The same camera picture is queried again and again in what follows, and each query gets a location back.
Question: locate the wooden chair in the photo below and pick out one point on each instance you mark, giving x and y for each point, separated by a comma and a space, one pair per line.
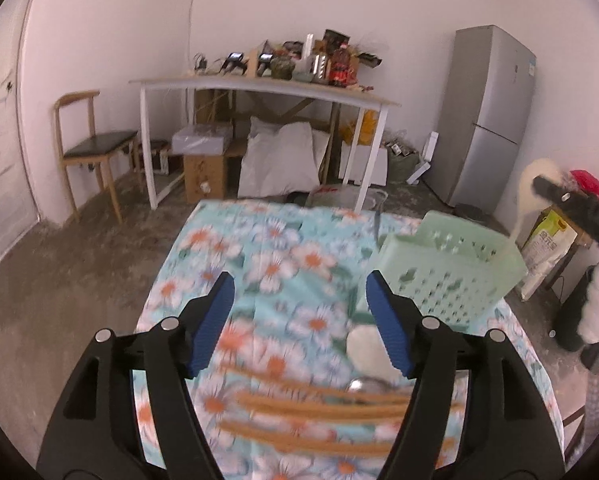
97, 145

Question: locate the white square box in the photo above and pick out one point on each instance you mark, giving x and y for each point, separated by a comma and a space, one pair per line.
362, 165

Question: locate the wooden block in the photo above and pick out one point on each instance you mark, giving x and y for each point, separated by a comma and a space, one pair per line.
253, 62

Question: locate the wooden chopstick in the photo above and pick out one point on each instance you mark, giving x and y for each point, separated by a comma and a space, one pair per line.
304, 437
319, 407

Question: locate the grey refrigerator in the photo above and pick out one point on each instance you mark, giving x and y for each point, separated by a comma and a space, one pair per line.
484, 120

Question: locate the yellow bag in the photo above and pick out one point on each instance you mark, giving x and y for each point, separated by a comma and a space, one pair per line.
362, 127

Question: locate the metal spoon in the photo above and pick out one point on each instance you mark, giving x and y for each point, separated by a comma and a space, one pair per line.
367, 387

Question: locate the red bag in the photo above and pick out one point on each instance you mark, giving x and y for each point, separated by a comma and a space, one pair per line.
587, 185

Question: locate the brown cardboard box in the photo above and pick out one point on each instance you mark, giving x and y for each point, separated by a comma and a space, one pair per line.
204, 175

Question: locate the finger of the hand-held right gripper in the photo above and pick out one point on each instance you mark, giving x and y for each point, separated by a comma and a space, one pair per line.
574, 205

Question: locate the black printed box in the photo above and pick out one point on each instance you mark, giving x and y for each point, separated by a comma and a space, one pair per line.
335, 40

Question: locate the white desk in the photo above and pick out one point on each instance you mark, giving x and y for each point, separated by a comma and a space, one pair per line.
259, 87

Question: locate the green plastic basket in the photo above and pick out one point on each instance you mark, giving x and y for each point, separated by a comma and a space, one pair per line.
444, 270

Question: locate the white door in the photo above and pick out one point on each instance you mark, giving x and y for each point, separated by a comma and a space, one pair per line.
2, 150

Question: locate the red drink bottle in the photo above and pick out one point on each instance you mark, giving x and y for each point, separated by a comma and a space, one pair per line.
340, 67

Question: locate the white sack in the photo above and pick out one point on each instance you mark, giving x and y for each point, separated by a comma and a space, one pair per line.
279, 160

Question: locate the white storage box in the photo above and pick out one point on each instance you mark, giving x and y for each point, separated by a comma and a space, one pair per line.
202, 139

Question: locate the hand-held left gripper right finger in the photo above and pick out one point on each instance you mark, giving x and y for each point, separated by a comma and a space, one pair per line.
388, 332

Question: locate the floral cloth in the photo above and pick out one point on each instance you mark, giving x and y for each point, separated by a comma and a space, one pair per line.
284, 280

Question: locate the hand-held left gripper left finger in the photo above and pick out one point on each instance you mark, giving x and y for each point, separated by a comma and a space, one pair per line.
212, 327

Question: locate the printed rice sack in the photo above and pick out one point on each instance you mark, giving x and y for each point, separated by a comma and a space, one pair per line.
547, 252

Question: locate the white bottle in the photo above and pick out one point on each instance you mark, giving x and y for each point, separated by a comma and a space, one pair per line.
309, 46

